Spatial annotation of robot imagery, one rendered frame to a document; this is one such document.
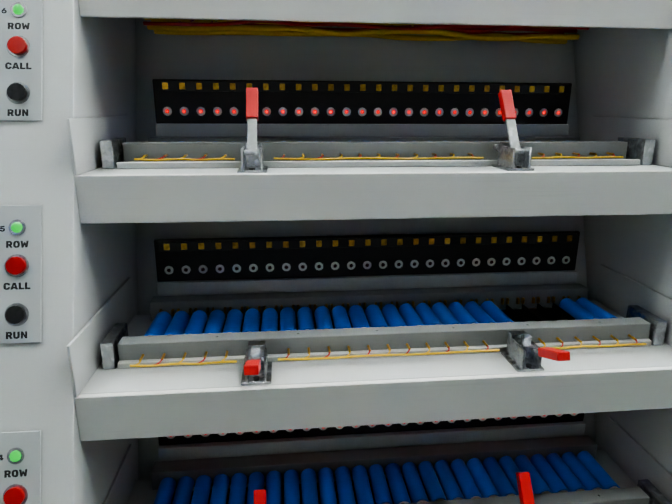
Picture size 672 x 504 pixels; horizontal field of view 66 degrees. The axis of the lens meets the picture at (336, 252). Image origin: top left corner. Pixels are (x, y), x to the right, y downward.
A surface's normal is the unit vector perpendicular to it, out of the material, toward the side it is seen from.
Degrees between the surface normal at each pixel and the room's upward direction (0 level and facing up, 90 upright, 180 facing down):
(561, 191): 109
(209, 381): 19
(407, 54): 90
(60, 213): 90
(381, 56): 90
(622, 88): 90
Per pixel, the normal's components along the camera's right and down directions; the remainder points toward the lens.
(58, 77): 0.10, -0.06
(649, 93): -0.99, 0.02
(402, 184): 0.10, 0.27
